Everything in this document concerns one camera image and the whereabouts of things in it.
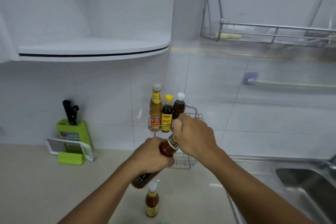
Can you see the person's left hand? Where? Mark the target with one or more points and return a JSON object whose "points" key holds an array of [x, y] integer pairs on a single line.
{"points": [[148, 156]]}

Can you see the person's right hand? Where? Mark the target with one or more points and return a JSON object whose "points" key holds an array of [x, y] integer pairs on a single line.
{"points": [[195, 137]]}

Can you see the person's right fingers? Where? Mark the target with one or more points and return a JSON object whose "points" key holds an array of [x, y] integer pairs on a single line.
{"points": [[179, 124]]}

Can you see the person's left thumb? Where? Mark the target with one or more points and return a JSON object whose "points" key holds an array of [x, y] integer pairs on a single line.
{"points": [[168, 162]]}

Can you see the red chili sauce bottle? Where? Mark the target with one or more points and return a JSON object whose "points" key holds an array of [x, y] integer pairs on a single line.
{"points": [[165, 149]]}

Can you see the person's right forearm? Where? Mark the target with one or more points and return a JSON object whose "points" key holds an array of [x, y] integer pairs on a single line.
{"points": [[253, 192]]}

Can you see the person's left forearm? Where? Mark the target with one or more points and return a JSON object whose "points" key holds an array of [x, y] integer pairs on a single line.
{"points": [[97, 197]]}

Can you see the dark sauce bottle yellow cap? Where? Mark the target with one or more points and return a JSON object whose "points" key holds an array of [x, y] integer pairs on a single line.
{"points": [[167, 116]]}

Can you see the dark sauce bottle white cap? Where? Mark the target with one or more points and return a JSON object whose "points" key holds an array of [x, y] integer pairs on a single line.
{"points": [[179, 107]]}

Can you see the tall tan sauce bottle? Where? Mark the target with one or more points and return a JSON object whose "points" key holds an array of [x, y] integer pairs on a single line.
{"points": [[156, 109]]}

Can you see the small red sauce bottle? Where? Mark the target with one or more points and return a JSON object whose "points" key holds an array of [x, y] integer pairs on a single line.
{"points": [[152, 201]]}

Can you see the white green grater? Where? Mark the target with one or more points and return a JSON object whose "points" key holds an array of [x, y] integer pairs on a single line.
{"points": [[72, 153]]}

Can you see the green knife block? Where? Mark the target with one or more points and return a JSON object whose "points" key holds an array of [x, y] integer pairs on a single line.
{"points": [[74, 132]]}

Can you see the white corner shelf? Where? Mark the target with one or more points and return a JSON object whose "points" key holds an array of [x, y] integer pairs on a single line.
{"points": [[97, 48]]}

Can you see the stainless steel sink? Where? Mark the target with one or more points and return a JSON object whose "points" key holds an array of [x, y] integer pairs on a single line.
{"points": [[307, 189]]}

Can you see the wall towel bar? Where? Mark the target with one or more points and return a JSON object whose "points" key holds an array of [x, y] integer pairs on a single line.
{"points": [[286, 82]]}

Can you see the metal wall dish rack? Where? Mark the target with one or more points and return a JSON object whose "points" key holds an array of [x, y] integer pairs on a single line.
{"points": [[262, 29]]}

